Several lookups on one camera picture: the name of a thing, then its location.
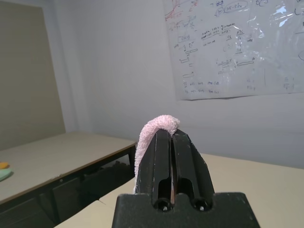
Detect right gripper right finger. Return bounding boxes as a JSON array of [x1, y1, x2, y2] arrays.
[[171, 129, 216, 200]]

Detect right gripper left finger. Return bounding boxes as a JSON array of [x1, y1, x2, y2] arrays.
[[134, 130, 172, 203]]

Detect pink terry towel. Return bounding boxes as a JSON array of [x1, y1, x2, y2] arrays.
[[133, 114, 181, 194]]

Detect whiteboard sheet with writing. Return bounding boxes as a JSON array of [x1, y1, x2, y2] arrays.
[[162, 0, 304, 102]]

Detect small green object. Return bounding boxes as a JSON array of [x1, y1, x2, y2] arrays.
[[0, 168, 14, 182]]

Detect beige wall panel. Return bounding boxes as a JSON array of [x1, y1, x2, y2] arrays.
[[0, 3, 67, 152]]

